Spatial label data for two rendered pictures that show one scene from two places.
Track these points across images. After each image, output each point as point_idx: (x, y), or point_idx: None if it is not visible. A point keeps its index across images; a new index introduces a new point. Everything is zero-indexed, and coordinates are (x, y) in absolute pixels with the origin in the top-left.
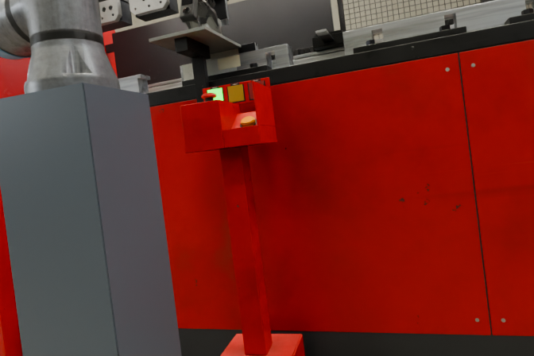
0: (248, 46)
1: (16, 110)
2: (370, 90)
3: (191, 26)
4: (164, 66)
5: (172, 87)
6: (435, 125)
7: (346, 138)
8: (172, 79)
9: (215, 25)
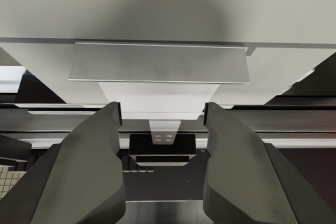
0: (42, 94)
1: None
2: None
3: (276, 178)
4: (325, 198)
5: (314, 124)
6: None
7: None
8: (308, 173)
9: (64, 153)
